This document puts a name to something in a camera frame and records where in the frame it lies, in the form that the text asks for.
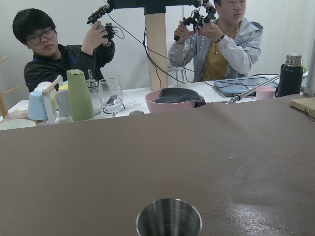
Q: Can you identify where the person in black jacket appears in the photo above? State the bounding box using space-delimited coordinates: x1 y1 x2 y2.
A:
12 8 115 91

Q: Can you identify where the pink cup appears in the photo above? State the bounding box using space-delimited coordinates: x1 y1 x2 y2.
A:
256 86 276 100

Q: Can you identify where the green shaker bottle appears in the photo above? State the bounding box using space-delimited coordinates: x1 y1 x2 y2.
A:
66 69 94 121

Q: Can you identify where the light blue cup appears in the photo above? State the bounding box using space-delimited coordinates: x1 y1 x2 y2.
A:
28 91 48 120

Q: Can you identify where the blue teach pendant tablet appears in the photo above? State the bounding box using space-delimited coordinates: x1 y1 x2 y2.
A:
214 75 271 97

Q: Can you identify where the wooden cup tree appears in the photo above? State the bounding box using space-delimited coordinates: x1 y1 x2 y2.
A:
0 56 22 118

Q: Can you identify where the steel double jigger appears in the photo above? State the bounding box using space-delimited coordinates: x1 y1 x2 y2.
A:
136 198 202 236

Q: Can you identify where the glass syrup dispenser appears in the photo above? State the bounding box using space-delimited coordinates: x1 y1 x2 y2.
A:
86 69 101 116

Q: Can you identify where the grey cup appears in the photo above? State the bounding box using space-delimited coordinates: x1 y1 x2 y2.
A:
56 84 71 119

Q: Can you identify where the black thermos bottle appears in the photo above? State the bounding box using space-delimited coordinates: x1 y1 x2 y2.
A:
275 53 304 97

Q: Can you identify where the metal rod green handle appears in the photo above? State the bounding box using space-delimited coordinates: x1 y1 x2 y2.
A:
222 74 280 104

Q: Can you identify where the person in grey jacket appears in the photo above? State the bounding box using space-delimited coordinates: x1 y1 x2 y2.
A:
168 0 263 82

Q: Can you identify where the pink bowl with cloth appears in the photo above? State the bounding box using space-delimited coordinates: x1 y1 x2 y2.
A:
145 88 206 113

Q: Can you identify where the bamboo cutting board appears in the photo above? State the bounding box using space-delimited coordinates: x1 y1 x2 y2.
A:
291 97 315 120

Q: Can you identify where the clear wine glass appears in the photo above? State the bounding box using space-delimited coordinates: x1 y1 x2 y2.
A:
98 78 123 117

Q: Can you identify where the wooden post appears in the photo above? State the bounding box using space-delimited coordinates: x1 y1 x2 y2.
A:
145 13 168 90

